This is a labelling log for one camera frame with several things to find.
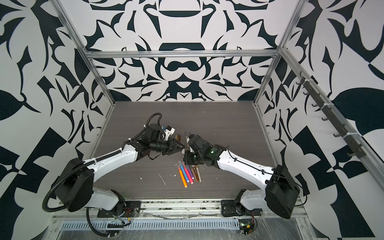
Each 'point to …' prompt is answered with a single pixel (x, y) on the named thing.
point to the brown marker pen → (195, 169)
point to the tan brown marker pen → (188, 146)
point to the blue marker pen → (184, 174)
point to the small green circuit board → (246, 226)
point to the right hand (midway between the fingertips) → (183, 159)
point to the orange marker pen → (182, 177)
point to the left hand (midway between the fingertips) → (185, 145)
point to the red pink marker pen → (188, 174)
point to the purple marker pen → (190, 172)
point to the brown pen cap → (178, 138)
